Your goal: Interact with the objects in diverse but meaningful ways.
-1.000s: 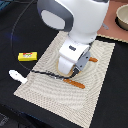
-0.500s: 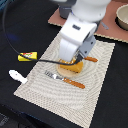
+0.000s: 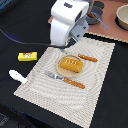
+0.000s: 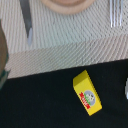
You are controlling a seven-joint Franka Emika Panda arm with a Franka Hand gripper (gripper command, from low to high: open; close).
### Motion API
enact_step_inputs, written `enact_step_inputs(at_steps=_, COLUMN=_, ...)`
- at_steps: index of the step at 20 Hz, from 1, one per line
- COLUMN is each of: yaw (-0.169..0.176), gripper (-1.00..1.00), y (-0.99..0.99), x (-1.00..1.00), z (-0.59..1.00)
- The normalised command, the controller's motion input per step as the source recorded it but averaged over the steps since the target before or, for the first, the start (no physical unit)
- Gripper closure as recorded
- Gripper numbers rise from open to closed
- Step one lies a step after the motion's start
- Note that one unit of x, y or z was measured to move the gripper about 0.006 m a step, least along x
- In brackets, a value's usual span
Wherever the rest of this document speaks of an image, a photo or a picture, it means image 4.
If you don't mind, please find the white fish-shaped toy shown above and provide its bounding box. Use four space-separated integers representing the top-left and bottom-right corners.
125 78 128 100

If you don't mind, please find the yellow box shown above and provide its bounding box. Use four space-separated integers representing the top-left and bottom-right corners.
73 70 102 115

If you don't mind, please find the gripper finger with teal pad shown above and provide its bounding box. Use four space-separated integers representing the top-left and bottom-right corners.
0 20 9 89

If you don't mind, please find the tan round plate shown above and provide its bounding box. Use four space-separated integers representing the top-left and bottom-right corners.
41 0 95 15

